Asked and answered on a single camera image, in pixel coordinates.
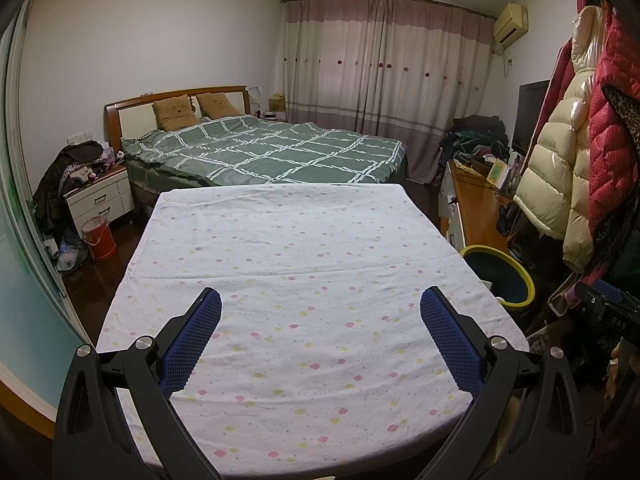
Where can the glass wardrobe sliding door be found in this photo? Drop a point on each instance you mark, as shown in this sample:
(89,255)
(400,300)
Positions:
(20,270)

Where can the brown bear face pillow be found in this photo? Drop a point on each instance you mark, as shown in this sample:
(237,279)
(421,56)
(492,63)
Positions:
(175,112)

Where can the wooden desk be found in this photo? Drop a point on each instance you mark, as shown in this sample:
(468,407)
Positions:
(480,215)

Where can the pile of dark clothes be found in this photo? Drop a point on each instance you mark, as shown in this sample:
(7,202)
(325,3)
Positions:
(472,140)

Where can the green plaid duvet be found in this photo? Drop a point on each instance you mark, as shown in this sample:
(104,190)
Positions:
(270,150)

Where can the cream puffer jacket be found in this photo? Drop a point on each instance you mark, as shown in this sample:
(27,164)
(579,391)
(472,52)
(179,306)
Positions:
(555,175)

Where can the dark clothes pile on nightstand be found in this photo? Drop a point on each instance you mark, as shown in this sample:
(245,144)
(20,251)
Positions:
(55,180)

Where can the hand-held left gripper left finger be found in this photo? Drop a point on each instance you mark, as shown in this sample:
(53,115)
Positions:
(190,345)

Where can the wooden bed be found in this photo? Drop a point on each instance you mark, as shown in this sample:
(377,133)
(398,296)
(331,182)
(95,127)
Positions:
(130,120)

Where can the brown plain pillow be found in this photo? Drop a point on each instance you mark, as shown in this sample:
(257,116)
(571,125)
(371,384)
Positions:
(220,105)

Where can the pile of bags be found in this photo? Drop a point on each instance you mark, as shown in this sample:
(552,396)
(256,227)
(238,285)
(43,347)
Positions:
(67,255)

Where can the pink and beige curtain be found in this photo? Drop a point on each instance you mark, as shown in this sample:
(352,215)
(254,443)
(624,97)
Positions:
(390,80)

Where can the white lamp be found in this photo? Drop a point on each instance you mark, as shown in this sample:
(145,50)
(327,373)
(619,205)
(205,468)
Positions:
(255,96)

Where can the red bucket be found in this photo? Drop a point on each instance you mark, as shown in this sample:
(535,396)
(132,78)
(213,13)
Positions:
(100,242)

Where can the black television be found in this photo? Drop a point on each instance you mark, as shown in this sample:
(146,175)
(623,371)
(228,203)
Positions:
(530,115)

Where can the wall socket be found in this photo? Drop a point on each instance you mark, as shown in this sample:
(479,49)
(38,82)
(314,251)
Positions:
(79,137)

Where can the leopard print scarf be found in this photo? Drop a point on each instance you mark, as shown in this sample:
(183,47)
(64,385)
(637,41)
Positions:
(625,115)

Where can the white nightstand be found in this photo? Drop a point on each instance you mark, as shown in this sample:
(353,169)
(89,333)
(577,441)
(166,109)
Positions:
(100,202)

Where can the yellowed air conditioner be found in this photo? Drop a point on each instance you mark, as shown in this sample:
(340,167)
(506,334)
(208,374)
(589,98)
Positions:
(511,22)

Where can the red quilted jacket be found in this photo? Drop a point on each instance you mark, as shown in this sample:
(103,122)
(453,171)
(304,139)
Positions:
(615,170)

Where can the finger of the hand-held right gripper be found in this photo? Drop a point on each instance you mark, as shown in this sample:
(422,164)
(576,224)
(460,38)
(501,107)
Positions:
(607,291)

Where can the dark bin with yellow rim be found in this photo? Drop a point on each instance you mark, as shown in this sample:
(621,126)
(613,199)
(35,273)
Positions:
(500,275)

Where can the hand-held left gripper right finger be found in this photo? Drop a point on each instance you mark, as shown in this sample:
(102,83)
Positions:
(450,345)

